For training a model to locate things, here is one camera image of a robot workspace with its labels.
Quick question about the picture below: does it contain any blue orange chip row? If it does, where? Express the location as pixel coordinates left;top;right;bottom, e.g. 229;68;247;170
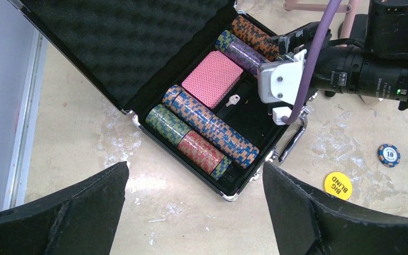
163;85;259;169

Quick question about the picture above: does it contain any single blue ten chip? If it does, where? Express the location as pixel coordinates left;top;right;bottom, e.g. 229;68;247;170
377;143;401;167

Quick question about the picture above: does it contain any small silver case key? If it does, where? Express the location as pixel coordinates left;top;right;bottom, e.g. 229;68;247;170
225;95;240;107

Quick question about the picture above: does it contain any orange black chip row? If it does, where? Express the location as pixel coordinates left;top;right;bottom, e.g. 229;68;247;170
229;15;279;62

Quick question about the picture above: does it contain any black aluminium poker case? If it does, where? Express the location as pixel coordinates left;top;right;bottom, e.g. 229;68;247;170
8;0;310;202

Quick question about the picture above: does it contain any yellow big blind button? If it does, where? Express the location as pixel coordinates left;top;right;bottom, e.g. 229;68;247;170
324;172;353;200

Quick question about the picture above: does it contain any pink tripod music stand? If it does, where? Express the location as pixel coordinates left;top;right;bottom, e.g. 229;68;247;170
283;0;360;38

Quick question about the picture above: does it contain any small green blue chip stack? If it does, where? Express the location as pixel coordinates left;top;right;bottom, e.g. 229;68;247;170
215;30;236;53

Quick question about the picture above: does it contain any green red chip row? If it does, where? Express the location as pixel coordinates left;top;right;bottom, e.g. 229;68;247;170
146;105;232;180

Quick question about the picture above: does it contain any pink playing card deck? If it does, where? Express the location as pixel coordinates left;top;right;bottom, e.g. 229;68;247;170
182;50;243;109

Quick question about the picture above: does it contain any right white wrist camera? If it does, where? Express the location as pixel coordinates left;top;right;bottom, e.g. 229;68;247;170
257;49;307;106

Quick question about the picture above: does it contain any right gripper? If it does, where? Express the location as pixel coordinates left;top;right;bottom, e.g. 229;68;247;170
270;22;320;61

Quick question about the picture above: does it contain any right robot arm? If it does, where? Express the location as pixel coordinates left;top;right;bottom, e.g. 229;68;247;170
269;1;408;111

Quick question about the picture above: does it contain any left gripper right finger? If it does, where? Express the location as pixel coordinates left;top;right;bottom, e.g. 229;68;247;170
262;163;408;254

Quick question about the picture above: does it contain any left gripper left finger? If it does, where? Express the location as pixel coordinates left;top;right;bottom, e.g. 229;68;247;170
0;161;129;254

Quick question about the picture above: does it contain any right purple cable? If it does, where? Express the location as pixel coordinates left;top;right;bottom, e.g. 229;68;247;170
281;0;343;125

